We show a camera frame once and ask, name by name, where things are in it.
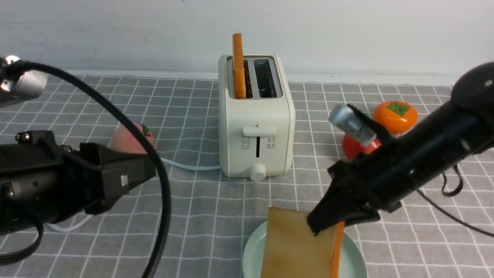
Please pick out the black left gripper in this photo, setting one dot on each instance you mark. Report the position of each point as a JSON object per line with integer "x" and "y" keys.
{"x": 56, "y": 182}

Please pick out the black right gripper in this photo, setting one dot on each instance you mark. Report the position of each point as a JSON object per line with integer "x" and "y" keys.
{"x": 357, "y": 194}

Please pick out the toasted bread slice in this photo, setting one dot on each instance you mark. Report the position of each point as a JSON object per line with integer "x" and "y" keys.
{"x": 238, "y": 67}
{"x": 293, "y": 251}

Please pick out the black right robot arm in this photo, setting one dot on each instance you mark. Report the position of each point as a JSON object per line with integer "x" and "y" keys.
{"x": 461, "y": 127}

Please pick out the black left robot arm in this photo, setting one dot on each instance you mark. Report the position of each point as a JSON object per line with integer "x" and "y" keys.
{"x": 57, "y": 182}

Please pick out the light green plate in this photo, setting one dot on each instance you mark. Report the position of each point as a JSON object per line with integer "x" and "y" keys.
{"x": 351, "y": 262}

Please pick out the red apple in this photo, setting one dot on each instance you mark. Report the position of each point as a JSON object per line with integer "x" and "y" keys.
{"x": 352, "y": 148}

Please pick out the pink peach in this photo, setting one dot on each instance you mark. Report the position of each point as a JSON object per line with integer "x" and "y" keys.
{"x": 124, "y": 142}

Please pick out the white two-slot toaster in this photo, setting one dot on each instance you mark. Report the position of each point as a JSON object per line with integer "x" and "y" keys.
{"x": 256, "y": 134}

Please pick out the orange persimmon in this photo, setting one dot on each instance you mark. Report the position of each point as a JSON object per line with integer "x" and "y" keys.
{"x": 396, "y": 117}

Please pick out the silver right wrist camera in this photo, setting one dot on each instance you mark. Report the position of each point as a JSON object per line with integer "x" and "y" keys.
{"x": 347, "y": 120}

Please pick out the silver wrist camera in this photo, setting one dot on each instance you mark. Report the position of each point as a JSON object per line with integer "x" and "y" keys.
{"x": 20, "y": 87}
{"x": 347, "y": 120}

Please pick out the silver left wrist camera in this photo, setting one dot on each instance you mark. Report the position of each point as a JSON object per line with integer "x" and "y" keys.
{"x": 20, "y": 87}

